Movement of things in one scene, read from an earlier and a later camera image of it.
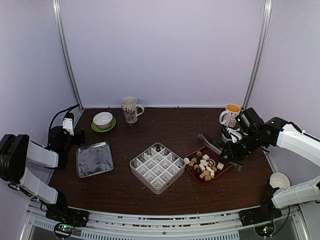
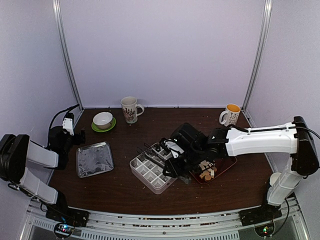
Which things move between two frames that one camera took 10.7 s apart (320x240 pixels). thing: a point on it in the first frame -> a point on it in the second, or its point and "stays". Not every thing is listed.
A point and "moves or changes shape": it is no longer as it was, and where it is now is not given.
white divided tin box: [157, 167] stays
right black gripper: [232, 155] -> [175, 171]
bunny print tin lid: [94, 159] stays
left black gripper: [78, 140] stays
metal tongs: [216, 147] moves or changes shape
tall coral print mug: [129, 106] stays
